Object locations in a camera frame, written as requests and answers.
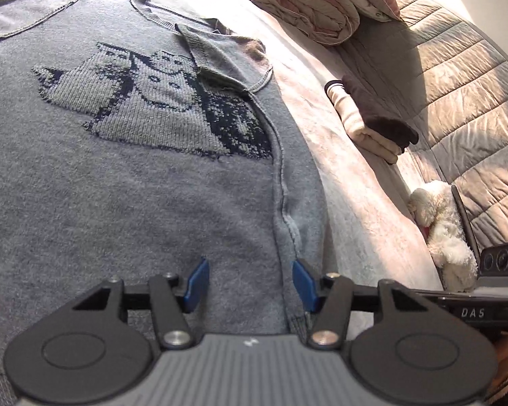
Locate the black rod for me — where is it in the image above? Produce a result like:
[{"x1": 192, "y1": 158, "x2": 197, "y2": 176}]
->
[{"x1": 450, "y1": 184, "x2": 483, "y2": 263}]

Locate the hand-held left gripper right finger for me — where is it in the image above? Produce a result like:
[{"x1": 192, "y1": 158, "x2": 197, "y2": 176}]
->
[{"x1": 292, "y1": 259, "x2": 429, "y2": 350}]

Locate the quilted beige headboard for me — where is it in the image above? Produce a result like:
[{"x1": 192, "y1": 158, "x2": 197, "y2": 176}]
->
[{"x1": 334, "y1": 0, "x2": 508, "y2": 254}]

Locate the folded beige quilt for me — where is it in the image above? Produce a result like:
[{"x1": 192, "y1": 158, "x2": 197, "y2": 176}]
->
[{"x1": 242, "y1": 0, "x2": 361, "y2": 46}]

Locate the white plush toy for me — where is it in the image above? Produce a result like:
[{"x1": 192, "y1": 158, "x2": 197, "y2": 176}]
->
[{"x1": 408, "y1": 180, "x2": 479, "y2": 292}]

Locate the grey knit sweater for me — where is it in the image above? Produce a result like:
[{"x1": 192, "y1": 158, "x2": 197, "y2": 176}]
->
[{"x1": 0, "y1": 0, "x2": 329, "y2": 406}]

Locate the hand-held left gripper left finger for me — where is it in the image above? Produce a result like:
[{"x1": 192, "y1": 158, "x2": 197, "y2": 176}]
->
[{"x1": 72, "y1": 256, "x2": 211, "y2": 350}]

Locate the folded cream garment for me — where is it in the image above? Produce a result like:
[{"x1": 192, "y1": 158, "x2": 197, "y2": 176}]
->
[{"x1": 325, "y1": 80, "x2": 401, "y2": 165}]

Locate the folded dark garment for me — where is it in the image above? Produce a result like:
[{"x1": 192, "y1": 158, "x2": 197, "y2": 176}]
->
[{"x1": 342, "y1": 74, "x2": 420, "y2": 149}]

